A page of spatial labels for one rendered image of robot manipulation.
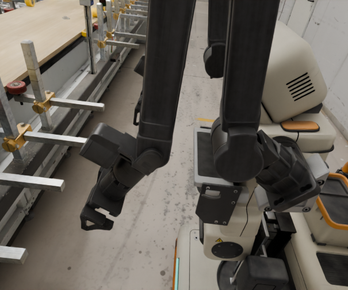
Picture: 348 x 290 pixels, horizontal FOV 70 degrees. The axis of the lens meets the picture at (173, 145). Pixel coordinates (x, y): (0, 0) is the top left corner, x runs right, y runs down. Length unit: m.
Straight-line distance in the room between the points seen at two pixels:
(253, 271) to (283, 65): 0.61
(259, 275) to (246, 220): 0.18
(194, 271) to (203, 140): 0.77
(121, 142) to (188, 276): 0.99
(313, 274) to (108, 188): 0.64
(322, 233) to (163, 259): 1.02
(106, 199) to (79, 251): 1.23
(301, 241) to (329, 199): 0.17
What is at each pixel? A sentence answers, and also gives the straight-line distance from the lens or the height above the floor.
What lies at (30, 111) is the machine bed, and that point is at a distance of 1.69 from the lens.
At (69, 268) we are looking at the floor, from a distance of 1.70.
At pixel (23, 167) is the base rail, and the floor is 0.70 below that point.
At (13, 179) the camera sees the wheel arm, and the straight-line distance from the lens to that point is 1.00.
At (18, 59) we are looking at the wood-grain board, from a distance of 1.75.
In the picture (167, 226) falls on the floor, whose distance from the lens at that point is 1.80.
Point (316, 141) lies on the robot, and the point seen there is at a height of 1.21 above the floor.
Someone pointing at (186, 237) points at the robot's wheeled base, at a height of 0.28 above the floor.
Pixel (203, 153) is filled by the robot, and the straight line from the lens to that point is 0.72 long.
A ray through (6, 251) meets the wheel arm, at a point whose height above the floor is 0.83.
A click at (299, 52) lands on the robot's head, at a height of 1.37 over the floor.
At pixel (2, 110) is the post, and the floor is 0.96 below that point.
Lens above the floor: 1.49
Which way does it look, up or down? 38 degrees down
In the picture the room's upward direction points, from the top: 8 degrees clockwise
